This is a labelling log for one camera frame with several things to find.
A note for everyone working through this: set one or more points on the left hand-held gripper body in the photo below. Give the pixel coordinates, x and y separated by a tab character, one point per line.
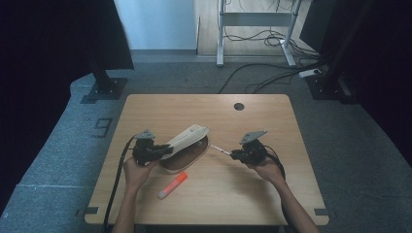
145	152

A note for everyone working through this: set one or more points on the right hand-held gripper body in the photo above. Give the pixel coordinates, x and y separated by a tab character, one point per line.
254	152

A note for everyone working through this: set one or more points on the silver pen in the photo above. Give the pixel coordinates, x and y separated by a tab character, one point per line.
220	149

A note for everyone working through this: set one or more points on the beige pencil case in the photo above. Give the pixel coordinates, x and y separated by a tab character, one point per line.
186	147

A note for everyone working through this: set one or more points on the person's right hand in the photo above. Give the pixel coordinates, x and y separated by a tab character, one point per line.
267	171

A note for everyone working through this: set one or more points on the person's left hand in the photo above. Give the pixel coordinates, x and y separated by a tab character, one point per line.
137	174

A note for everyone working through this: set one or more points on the orange highlighter marker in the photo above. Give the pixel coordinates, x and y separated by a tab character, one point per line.
172	185

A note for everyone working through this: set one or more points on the white power strip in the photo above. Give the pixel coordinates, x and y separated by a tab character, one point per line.
309	73

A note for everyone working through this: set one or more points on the black curtain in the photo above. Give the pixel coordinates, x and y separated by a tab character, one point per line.
382	64
48	48

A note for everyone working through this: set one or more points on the black stand with base plate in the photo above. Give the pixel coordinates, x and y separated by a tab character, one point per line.
327	85
105	85

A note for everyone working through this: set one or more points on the grey metal desk frame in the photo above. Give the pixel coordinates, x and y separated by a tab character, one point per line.
256	19

